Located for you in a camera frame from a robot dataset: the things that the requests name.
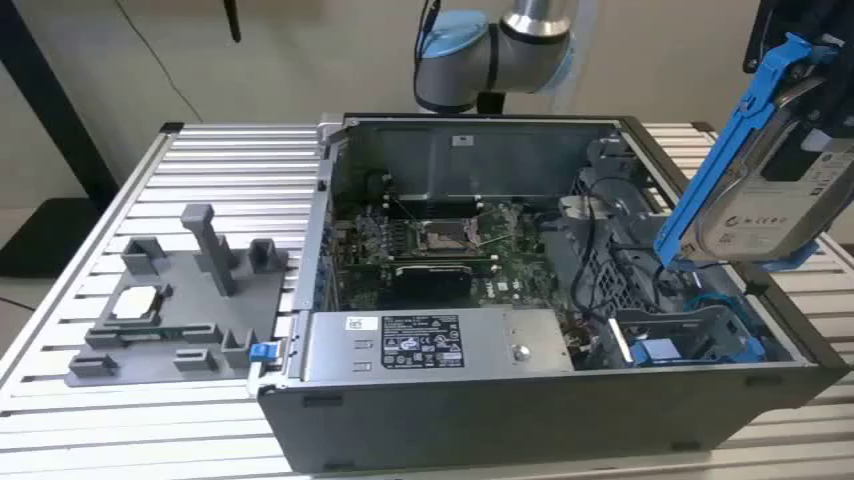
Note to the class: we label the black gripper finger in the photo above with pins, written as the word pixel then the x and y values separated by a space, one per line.
pixel 790 150
pixel 763 35

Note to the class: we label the hard disk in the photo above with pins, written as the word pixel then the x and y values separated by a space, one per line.
pixel 754 215

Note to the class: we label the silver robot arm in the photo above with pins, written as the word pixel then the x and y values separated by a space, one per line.
pixel 467 60

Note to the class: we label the grey metal disk bay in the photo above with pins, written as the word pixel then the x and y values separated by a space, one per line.
pixel 614 235

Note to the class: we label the blue disk carrier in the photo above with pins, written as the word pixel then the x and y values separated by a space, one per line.
pixel 656 354

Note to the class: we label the black RAM slot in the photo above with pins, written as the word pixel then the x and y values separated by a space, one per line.
pixel 440 257

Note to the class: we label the metal locking lever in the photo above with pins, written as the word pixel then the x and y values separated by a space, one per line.
pixel 500 236

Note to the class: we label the green motherboard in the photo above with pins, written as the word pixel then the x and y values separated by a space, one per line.
pixel 520 280

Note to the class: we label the CPU socket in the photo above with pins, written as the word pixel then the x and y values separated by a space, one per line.
pixel 447 235

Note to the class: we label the black graphics card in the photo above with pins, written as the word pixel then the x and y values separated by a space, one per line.
pixel 430 285

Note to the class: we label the black open PC case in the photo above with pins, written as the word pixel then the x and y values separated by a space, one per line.
pixel 467 425

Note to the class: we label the grey power supply unit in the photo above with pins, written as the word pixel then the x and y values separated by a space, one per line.
pixel 334 345

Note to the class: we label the black antenna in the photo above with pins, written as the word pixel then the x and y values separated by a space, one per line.
pixel 232 20

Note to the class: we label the blue case latch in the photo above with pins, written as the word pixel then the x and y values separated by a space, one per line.
pixel 262 352

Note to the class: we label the grey parts rack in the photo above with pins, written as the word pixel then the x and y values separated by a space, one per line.
pixel 193 300

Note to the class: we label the green RAM stick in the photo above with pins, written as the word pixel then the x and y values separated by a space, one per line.
pixel 167 333

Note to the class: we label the silver CPU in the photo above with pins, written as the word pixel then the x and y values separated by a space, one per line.
pixel 136 302

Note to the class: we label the black upright post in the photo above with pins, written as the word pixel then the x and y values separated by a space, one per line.
pixel 47 100

